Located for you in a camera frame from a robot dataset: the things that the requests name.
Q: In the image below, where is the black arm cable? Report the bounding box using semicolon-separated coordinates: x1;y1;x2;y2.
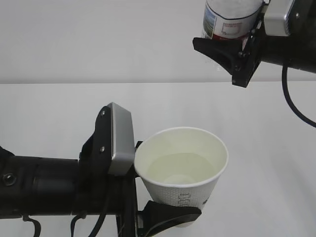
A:
281;64;316;128
22;187;112;237

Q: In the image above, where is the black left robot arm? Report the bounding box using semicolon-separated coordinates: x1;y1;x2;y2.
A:
0;149;201;237

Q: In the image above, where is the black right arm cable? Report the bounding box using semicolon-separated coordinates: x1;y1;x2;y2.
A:
281;64;316;128

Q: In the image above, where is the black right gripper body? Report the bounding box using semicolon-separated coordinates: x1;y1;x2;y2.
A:
232;1;295;87

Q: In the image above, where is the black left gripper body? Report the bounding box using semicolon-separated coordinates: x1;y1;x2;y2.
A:
71;134;145;237

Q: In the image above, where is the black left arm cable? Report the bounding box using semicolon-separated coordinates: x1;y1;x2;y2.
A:
22;187;112;237

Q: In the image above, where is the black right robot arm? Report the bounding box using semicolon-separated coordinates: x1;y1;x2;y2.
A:
193;0;316;87

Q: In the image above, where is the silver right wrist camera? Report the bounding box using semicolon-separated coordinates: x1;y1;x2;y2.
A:
264;0;294;37

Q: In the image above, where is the white Coffee Star paper cup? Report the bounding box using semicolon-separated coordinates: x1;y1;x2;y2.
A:
134;126;229;227

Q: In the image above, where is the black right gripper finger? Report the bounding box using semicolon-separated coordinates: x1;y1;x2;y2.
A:
193;37;249;77

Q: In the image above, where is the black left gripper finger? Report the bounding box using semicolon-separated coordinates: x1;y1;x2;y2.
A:
137;201;201;237

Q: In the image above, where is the clear Nongfu Spring water bottle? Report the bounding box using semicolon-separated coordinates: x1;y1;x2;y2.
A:
202;0;263;40

